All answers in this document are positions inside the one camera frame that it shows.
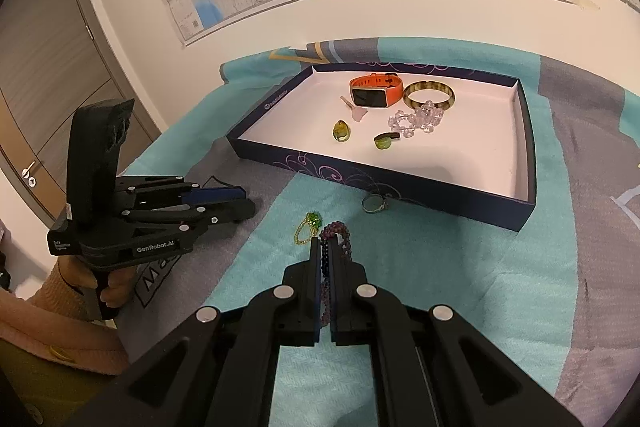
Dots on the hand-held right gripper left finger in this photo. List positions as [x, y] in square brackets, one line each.
[319, 292]

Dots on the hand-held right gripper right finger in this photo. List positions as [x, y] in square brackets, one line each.
[334, 307]

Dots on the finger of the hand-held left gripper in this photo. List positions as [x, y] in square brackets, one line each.
[220, 195]
[235, 209]

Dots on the yellow-green oval pendant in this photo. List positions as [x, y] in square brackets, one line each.
[342, 132]

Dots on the dark blue jewelry box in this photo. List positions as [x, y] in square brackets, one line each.
[450, 157]

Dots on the person's left forearm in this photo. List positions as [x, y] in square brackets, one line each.
[45, 332]

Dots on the person's left hand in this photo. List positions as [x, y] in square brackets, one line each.
[122, 287]

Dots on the grey-brown door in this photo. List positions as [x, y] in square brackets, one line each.
[55, 57]

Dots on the teal and grey printed blanket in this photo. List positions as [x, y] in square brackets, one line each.
[500, 282]

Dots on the orange smartwatch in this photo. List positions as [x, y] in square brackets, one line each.
[367, 97]

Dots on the yellow and brown bangle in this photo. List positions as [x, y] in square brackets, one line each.
[427, 85]

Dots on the person's olive clothing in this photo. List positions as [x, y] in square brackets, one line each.
[50, 392]

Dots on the clear tape piece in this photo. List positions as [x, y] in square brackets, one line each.
[586, 2]

